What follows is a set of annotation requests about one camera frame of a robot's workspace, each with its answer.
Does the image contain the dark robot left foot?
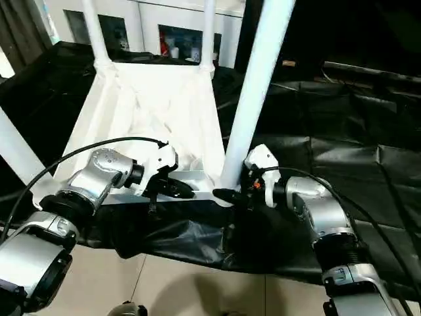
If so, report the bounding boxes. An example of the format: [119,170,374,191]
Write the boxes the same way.
[111,302,148,316]

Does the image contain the black work mat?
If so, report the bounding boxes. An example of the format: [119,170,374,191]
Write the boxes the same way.
[0,41,421,299]

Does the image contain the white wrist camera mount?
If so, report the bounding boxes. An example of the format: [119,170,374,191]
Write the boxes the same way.
[131,142,181,199]
[245,144,281,209]

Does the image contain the silver metal bar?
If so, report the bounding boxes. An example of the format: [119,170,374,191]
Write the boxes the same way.
[324,61,421,82]

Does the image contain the white pole teal bands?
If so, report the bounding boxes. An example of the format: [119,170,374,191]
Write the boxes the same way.
[41,0,60,44]

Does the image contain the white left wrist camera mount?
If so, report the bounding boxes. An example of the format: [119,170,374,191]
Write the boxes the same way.
[131,142,181,199]

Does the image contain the grey curtain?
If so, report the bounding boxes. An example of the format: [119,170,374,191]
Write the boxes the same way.
[0,0,47,75]

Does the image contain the white glass-door cabinet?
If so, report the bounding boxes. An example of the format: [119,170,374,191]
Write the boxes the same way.
[36,0,247,69]

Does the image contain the white plastic table top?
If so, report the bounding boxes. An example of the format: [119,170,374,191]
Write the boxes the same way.
[32,61,240,212]

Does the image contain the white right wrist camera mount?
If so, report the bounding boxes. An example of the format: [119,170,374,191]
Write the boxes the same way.
[245,144,281,209]

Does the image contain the large black box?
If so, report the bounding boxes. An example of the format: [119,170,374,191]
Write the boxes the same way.
[235,0,327,80]

